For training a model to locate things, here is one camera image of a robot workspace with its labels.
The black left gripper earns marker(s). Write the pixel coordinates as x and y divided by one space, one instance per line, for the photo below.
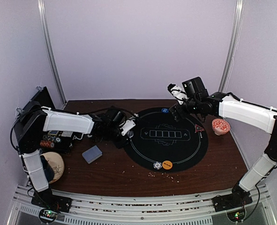
120 144

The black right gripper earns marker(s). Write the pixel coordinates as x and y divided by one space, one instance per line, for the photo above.
173 113

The blue small blind button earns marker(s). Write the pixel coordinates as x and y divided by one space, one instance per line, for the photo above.
164 110

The red triangular all-in marker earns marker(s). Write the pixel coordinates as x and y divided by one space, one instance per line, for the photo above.
199 128

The yellow big blind button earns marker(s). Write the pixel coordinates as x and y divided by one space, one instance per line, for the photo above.
167 165

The clear acrylic dealer button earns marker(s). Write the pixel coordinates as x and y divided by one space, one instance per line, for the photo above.
130 134

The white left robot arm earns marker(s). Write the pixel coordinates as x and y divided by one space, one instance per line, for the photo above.
55 120

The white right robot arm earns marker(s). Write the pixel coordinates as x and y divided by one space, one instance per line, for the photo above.
257 124

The blue playing card deck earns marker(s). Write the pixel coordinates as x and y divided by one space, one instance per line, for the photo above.
92 154

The round black poker mat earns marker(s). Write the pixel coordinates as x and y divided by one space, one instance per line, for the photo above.
158 137

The red white patterned bowl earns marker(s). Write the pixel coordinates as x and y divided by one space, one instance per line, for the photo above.
220 126

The white playing card box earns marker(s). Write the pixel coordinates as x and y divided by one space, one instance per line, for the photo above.
66 133

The front chips row in case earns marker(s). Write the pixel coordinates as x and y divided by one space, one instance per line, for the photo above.
52 138

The black poker set case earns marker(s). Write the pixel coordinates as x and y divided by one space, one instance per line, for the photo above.
29 129

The beige patterned plate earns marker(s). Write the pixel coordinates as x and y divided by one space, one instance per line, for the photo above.
57 163

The blue-backed playing card box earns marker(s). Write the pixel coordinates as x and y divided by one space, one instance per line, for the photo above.
54 132

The dark blue mug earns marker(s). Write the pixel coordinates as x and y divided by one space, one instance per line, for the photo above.
49 172

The red 5 chips in case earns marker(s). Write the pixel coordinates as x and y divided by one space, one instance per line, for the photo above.
47 144

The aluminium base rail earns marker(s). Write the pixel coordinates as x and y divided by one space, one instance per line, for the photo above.
193 209

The aluminium frame post right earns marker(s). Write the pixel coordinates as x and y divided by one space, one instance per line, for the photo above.
234 40

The aluminium frame post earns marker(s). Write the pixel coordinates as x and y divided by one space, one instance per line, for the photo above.
234 40
50 53

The aluminium frame post left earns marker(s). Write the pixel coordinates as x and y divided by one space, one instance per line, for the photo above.
50 53

